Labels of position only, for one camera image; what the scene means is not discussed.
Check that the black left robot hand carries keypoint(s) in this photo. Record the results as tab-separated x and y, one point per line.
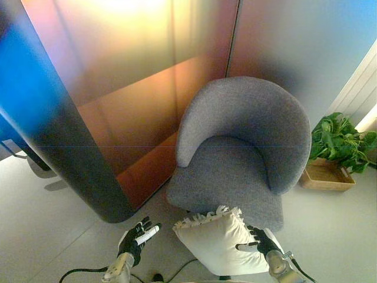
132	241

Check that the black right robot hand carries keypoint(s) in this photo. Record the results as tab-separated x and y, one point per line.
266	241

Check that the white fringed pillow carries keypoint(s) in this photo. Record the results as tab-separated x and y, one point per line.
218	243

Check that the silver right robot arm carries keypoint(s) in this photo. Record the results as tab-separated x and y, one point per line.
279	266

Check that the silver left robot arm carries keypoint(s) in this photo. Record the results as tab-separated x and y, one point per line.
119	269

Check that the black left robot foot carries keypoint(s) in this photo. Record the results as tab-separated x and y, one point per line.
158	278

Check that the wooden planter box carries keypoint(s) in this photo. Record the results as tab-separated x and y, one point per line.
324	178

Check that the green leafy plant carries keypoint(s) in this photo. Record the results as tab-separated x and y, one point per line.
338	138

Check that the dark chair with metal leg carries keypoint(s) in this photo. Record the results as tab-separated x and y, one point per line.
32	165

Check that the dark rounded partition panel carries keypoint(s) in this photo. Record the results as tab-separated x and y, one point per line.
67	132

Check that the grey upholstered tub armchair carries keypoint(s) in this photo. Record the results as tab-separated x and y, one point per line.
235	118

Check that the white slatted panel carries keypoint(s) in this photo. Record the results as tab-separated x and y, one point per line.
356	88

